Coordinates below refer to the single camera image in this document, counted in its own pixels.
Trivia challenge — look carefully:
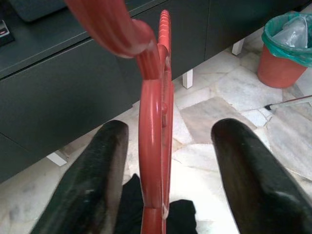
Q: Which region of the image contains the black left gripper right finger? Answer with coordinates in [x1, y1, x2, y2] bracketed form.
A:
[211, 118, 312, 234]

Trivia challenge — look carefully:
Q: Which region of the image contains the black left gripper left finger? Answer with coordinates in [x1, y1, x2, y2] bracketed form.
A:
[30, 119, 129, 234]

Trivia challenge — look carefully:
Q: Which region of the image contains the black garment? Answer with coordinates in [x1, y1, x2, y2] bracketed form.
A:
[120, 173, 198, 234]

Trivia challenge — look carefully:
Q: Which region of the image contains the red plastic hanger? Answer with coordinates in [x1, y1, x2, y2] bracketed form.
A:
[63, 0, 175, 234]

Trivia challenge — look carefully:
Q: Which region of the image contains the black TV cabinet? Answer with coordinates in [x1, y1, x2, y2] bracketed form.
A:
[0, 0, 270, 185]

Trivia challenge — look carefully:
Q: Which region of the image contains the silver clothes rack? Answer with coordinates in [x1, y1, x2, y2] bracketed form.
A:
[264, 96, 312, 110]

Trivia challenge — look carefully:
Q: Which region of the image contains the red bin with green bag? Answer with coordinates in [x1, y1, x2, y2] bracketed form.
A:
[257, 12, 312, 89]

